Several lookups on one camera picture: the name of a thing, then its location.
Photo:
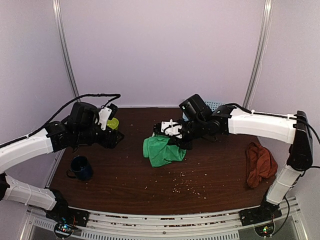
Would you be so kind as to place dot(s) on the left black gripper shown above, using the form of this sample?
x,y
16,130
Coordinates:
x,y
109,140

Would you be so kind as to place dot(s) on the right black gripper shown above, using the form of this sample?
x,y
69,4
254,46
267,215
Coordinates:
x,y
188,145

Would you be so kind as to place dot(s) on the green towel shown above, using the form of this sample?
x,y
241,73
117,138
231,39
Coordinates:
x,y
156,149

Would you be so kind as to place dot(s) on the brown towel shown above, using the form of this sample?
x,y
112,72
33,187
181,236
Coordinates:
x,y
260,164

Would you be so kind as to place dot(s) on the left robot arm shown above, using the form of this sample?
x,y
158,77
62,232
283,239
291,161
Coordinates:
x,y
86,125

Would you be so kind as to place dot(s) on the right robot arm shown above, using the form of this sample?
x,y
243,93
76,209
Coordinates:
x,y
231,118

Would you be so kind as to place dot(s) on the green plastic bowl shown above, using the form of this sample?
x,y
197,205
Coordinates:
x,y
113,124

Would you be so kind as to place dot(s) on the light blue plastic basket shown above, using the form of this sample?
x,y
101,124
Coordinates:
x,y
213,105

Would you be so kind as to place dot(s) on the dark blue mug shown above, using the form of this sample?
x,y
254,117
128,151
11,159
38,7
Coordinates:
x,y
80,169

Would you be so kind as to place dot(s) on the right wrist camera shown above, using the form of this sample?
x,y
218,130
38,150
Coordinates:
x,y
168,128

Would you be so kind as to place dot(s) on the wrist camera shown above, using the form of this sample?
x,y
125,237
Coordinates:
x,y
106,113
168,128

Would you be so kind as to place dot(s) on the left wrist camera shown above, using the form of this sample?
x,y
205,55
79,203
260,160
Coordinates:
x,y
106,113

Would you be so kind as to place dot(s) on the aluminium front rail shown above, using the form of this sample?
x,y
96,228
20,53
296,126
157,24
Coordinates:
x,y
221,225

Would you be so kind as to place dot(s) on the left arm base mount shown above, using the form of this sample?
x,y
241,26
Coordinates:
x,y
72,217

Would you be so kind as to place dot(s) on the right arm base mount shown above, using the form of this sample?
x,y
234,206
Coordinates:
x,y
260,216

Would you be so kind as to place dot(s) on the left aluminium frame post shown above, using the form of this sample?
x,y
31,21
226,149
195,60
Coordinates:
x,y
64,47

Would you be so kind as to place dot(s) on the aluminium frame post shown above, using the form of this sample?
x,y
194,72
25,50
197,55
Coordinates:
x,y
262,43
64,47

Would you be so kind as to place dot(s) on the right aluminium frame post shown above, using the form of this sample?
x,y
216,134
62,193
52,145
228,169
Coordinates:
x,y
262,43

